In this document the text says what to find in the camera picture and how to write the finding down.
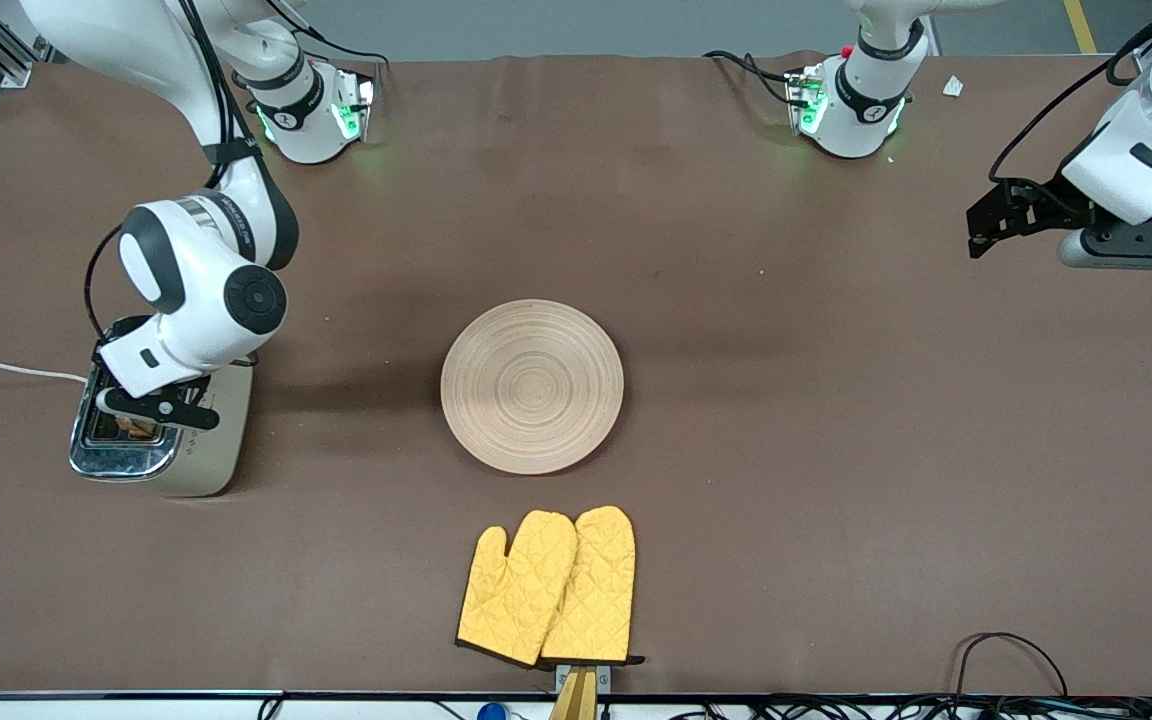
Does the round wooden plate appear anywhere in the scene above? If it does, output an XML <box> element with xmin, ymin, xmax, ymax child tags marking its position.
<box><xmin>440</xmin><ymin>299</ymin><xmax>625</xmax><ymax>475</ymax></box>

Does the cream and chrome toaster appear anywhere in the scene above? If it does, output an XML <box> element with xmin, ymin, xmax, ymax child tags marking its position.
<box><xmin>69</xmin><ymin>315</ymin><xmax>254</xmax><ymax>498</ymax></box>

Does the brown table cover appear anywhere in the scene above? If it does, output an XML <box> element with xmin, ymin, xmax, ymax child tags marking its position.
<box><xmin>0</xmin><ymin>52</ymin><xmax>1152</xmax><ymax>698</ymax></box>

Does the yellow quilted oven mitt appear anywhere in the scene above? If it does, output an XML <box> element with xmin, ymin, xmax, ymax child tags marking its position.
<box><xmin>539</xmin><ymin>505</ymin><xmax>645</xmax><ymax>666</ymax></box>
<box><xmin>456</xmin><ymin>510</ymin><xmax>579</xmax><ymax>668</ymax></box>

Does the black left arm base cable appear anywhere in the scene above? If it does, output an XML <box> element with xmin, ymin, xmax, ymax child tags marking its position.
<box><xmin>704</xmin><ymin>50</ymin><xmax>807</xmax><ymax>106</ymax></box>

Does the black arm base cable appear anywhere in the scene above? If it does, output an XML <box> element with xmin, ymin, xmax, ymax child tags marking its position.
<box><xmin>276</xmin><ymin>0</ymin><xmax>392</xmax><ymax>71</ymax></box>
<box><xmin>704</xmin><ymin>50</ymin><xmax>807</xmax><ymax>106</ymax></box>

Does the black looped cable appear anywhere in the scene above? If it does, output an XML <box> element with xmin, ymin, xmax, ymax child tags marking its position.
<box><xmin>954</xmin><ymin>632</ymin><xmax>1070</xmax><ymax>701</ymax></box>

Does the black cable bundle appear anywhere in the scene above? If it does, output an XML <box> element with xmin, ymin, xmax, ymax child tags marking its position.
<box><xmin>676</xmin><ymin>695</ymin><xmax>1152</xmax><ymax>720</ymax></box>

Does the wooden clamp with metal bracket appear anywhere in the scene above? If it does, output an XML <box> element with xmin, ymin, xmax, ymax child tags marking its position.
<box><xmin>548</xmin><ymin>663</ymin><xmax>612</xmax><ymax>720</ymax></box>

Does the black right arm base cable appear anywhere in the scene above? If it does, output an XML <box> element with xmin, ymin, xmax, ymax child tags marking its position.
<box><xmin>276</xmin><ymin>0</ymin><xmax>392</xmax><ymax>71</ymax></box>

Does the white toaster power cord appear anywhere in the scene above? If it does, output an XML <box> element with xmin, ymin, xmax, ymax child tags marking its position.
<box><xmin>0</xmin><ymin>358</ymin><xmax>89</xmax><ymax>385</ymax></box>

